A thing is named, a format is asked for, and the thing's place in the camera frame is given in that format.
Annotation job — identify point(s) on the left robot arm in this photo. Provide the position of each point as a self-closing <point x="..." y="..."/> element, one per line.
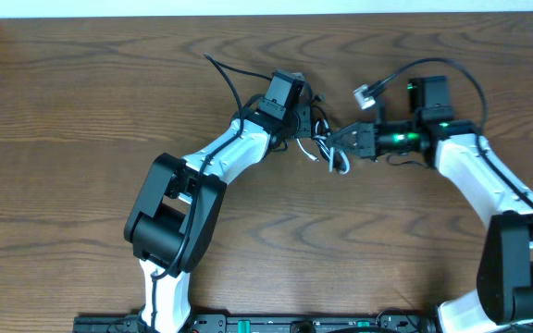
<point x="174" y="216"/>

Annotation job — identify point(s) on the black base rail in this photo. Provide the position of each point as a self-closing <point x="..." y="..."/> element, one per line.
<point x="392" y="321"/>

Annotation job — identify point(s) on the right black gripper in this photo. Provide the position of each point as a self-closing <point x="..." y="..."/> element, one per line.
<point x="357" y="127"/>

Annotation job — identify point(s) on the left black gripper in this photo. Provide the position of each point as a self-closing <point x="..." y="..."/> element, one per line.
<point x="303" y="121"/>

